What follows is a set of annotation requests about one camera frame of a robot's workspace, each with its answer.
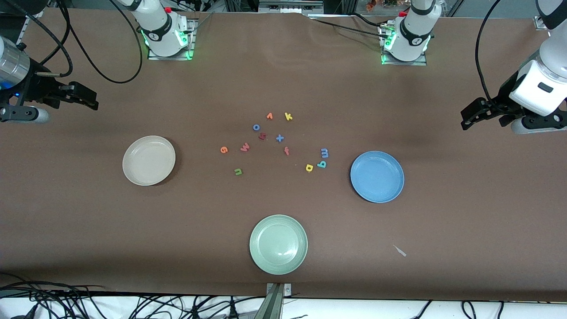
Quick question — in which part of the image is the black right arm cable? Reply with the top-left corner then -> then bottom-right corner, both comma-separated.
2,0 -> 144,84

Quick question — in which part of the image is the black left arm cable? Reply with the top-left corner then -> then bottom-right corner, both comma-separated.
474,0 -> 505,109

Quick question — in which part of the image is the blue plate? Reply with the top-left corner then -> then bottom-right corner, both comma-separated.
350,151 -> 405,204

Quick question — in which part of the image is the pale green plate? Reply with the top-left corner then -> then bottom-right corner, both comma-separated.
249,214 -> 308,276

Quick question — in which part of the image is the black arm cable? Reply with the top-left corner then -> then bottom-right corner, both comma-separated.
2,0 -> 144,84
474,0 -> 505,109

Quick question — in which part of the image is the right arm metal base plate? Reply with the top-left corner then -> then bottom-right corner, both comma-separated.
147,19 -> 197,61

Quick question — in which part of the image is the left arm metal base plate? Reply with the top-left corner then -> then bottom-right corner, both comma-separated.
380,22 -> 428,66

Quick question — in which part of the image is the beige brown plate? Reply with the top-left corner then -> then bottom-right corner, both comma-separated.
122,135 -> 176,187

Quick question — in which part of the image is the aluminium frame crossbar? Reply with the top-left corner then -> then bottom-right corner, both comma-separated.
258,0 -> 325,15

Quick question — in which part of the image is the brown table mat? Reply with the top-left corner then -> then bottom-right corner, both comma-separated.
0,8 -> 567,303

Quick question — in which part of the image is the aluminium camera post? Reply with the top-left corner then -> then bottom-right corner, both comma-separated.
254,282 -> 293,319

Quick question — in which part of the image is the black floor cable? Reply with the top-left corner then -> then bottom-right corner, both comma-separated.
177,294 -> 210,319
0,272 -> 108,319
221,295 -> 249,319

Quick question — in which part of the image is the black cable on mat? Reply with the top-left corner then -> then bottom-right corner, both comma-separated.
349,12 -> 388,29
308,16 -> 388,38

